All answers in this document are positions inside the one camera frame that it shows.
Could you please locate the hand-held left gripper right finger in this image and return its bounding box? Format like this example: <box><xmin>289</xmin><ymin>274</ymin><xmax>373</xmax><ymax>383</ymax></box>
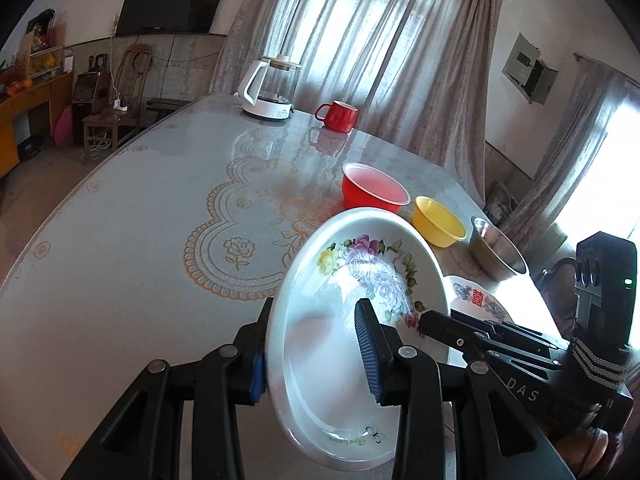
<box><xmin>354</xmin><ymin>298</ymin><xmax>576</xmax><ymax>480</ymax></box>

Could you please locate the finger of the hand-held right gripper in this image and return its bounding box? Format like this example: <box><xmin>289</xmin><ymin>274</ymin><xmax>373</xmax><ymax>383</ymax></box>
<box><xmin>417</xmin><ymin>310</ymin><xmax>568</xmax><ymax>373</ymax></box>
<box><xmin>449</xmin><ymin>310</ymin><xmax>571</xmax><ymax>356</ymax></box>

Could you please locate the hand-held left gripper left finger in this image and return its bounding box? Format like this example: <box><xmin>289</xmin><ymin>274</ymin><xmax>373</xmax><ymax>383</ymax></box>
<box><xmin>62</xmin><ymin>297</ymin><xmax>275</xmax><ymax>480</ymax></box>

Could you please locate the white plate with red characters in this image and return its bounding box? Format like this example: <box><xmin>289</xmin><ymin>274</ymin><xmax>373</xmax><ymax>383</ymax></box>
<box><xmin>444</xmin><ymin>275</ymin><xmax>516</xmax><ymax>328</ymax></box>

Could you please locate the white plate with pink roses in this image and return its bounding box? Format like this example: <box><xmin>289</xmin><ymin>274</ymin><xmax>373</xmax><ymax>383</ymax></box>
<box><xmin>265</xmin><ymin>207</ymin><xmax>451</xmax><ymax>468</ymax></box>

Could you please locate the stainless steel bowl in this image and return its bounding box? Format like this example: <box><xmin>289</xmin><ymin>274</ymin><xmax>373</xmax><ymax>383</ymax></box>
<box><xmin>468</xmin><ymin>216</ymin><xmax>529</xmax><ymax>282</ymax></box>

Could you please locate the yellow bowl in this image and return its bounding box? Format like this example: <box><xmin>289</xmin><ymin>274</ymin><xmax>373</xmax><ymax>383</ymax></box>
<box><xmin>411</xmin><ymin>196</ymin><xmax>467</xmax><ymax>248</ymax></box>

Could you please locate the person's right hand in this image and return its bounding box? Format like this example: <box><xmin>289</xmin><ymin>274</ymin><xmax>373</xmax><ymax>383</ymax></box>
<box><xmin>557</xmin><ymin>427</ymin><xmax>611</xmax><ymax>478</ymax></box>

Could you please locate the dark mesh chair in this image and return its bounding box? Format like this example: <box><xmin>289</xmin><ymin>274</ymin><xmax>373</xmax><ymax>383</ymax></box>
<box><xmin>535</xmin><ymin>256</ymin><xmax>581</xmax><ymax>333</ymax></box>

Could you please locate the bright side window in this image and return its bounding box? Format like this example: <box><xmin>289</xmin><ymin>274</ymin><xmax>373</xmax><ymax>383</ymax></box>
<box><xmin>555</xmin><ymin>105</ymin><xmax>640</xmax><ymax>251</ymax></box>

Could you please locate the grey printed sack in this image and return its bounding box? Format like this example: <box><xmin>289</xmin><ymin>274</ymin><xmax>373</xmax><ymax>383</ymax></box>
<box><xmin>486</xmin><ymin>180</ymin><xmax>519</xmax><ymax>222</ymax></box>

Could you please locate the narrow grey side curtain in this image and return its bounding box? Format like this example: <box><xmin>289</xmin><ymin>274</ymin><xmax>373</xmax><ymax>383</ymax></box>
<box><xmin>510</xmin><ymin>57</ymin><xmax>640</xmax><ymax>256</ymax></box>

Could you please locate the red bowl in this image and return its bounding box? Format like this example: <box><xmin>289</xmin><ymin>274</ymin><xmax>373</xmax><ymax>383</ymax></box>
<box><xmin>341</xmin><ymin>162</ymin><xmax>412</xmax><ymax>213</ymax></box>

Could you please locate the red mug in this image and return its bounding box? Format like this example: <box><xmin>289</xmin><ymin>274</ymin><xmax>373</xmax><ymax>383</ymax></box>
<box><xmin>314</xmin><ymin>101</ymin><xmax>359</xmax><ymax>134</ymax></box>

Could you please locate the white electric glass kettle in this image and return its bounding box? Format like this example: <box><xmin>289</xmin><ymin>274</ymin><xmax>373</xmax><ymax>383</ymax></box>
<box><xmin>235</xmin><ymin>54</ymin><xmax>303</xmax><ymax>122</ymax></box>

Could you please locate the black low bench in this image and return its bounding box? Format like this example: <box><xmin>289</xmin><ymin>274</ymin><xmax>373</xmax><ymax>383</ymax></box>
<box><xmin>146</xmin><ymin>97</ymin><xmax>192</xmax><ymax>111</ymax></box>

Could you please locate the wide grey sheer curtain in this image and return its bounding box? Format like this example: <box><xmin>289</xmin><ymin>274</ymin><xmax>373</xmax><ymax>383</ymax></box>
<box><xmin>210</xmin><ymin>0</ymin><xmax>513</xmax><ymax>206</ymax></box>

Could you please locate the pink bag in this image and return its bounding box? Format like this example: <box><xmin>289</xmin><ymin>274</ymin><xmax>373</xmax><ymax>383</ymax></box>
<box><xmin>54</xmin><ymin>107</ymin><xmax>73</xmax><ymax>148</ymax></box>

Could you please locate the black speaker box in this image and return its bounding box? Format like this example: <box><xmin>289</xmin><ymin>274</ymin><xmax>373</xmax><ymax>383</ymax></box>
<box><xmin>72</xmin><ymin>71</ymin><xmax>108</xmax><ymax>106</ymax></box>

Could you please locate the brown wooden chair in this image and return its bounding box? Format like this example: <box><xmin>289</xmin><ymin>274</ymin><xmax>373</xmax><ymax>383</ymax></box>
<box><xmin>81</xmin><ymin>44</ymin><xmax>153</xmax><ymax>151</ymax></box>

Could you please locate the orange wooden desk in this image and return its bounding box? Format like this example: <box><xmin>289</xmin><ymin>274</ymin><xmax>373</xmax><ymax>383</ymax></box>
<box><xmin>0</xmin><ymin>71</ymin><xmax>75</xmax><ymax>178</ymax></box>

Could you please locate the black flat television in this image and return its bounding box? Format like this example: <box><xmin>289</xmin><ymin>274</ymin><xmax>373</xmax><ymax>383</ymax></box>
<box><xmin>114</xmin><ymin>0</ymin><xmax>234</xmax><ymax>37</ymax></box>

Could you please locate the small cluttered display shelf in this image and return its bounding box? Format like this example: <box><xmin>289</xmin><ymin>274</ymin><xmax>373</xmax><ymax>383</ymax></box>
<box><xmin>25</xmin><ymin>8</ymin><xmax>68</xmax><ymax>81</ymax></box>

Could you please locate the grey wall electrical box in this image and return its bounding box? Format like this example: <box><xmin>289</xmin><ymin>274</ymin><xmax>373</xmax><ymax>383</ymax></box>
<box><xmin>501</xmin><ymin>32</ymin><xmax>559</xmax><ymax>106</ymax></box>

